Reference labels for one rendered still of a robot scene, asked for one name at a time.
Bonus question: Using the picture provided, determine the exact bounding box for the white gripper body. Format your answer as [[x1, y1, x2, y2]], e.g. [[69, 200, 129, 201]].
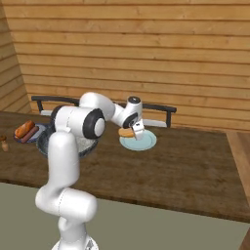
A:
[[132, 120, 146, 142]]

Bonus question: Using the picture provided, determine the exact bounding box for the dark grey bowl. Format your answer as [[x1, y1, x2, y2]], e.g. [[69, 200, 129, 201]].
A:
[[35, 121, 101, 159]]

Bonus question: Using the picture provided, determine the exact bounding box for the light blue plate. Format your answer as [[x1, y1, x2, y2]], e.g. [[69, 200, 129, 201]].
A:
[[118, 128, 158, 152]]

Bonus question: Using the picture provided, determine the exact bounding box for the dark blue plate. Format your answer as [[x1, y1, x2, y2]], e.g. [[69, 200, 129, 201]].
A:
[[13, 122, 49, 145]]

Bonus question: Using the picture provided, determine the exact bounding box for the orange bun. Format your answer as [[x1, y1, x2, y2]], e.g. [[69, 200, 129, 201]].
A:
[[14, 119, 36, 140]]

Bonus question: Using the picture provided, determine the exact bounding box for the tan bun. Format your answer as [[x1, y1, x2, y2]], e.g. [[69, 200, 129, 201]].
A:
[[117, 127, 137, 139]]

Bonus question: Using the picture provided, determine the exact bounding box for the brown and cream shaker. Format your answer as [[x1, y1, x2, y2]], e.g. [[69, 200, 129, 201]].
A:
[[0, 135, 11, 153]]

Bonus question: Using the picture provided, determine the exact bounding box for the brown sausage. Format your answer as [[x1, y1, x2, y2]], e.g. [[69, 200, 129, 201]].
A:
[[20, 125, 40, 144]]

